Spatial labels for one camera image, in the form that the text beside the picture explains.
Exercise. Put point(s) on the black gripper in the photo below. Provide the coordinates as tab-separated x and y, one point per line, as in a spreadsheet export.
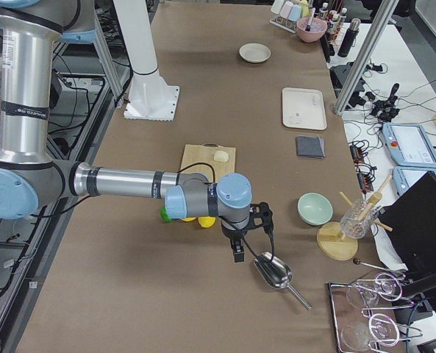
231	232

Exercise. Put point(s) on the pale steamed bun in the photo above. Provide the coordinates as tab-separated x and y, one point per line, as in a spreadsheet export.
221	156

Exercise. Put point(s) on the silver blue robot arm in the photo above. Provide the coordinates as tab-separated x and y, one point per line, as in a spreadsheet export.
30	178

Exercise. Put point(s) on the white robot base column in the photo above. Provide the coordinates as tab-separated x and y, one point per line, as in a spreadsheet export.
150	97

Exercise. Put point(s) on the black metal tray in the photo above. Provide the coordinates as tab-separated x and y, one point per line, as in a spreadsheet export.
363	316

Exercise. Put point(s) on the cream rabbit tray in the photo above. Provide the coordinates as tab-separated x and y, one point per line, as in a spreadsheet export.
303	109

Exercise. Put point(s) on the whole yellow lemon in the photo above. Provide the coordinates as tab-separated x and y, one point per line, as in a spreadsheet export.
206	221

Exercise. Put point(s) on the metal scoop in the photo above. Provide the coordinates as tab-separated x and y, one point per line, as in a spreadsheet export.
278	275

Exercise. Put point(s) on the green lime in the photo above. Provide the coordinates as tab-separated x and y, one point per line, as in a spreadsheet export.
164	216

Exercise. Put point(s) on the mint green bowl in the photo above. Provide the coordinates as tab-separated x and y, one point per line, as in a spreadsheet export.
314	209

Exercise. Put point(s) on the wooden cup tree stand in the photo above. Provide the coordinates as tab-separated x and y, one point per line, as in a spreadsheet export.
334	243

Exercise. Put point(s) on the wooden cutting board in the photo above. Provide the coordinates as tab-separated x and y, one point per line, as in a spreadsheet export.
202	156

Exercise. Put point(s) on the clear glass cup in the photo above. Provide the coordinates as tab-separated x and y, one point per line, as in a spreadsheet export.
355	226

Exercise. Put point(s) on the dark grey folded cloth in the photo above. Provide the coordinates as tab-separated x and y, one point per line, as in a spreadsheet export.
310	146

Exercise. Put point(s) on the blue teach pendant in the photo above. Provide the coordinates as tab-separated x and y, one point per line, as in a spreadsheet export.
409	145
405	177

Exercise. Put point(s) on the black laptop monitor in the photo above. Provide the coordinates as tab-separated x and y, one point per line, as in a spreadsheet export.
412	242

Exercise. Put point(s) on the beige round plate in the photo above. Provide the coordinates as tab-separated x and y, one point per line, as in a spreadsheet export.
254	52

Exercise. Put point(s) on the black thermos bottle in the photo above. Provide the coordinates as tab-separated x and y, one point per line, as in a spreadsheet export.
349	37

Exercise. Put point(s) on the metal muddler stick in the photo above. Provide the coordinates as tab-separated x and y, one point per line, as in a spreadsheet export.
309	20

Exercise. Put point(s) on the pink bowl with ice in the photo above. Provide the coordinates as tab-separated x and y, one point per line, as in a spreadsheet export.
318	28

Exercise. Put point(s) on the white cup rack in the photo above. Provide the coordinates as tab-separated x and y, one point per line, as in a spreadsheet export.
287	13

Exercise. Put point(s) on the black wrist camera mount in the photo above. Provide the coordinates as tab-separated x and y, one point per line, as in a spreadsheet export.
260	216

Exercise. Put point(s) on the aluminium frame post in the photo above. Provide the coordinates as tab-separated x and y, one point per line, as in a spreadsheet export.
378	25

